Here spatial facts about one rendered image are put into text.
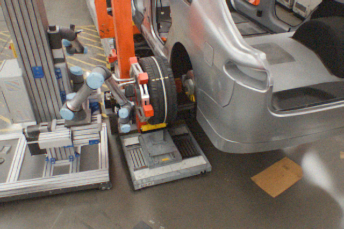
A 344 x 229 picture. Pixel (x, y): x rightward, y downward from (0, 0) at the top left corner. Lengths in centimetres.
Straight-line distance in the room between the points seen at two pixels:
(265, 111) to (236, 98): 21
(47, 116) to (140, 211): 123
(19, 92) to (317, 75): 280
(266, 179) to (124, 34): 206
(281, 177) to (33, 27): 271
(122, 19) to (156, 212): 185
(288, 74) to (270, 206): 129
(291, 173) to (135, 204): 165
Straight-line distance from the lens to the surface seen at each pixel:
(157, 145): 341
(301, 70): 348
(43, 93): 297
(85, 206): 324
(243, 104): 220
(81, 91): 253
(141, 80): 276
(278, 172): 360
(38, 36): 274
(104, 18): 519
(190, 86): 310
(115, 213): 314
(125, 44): 326
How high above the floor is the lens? 247
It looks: 35 degrees down
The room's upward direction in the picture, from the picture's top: straight up
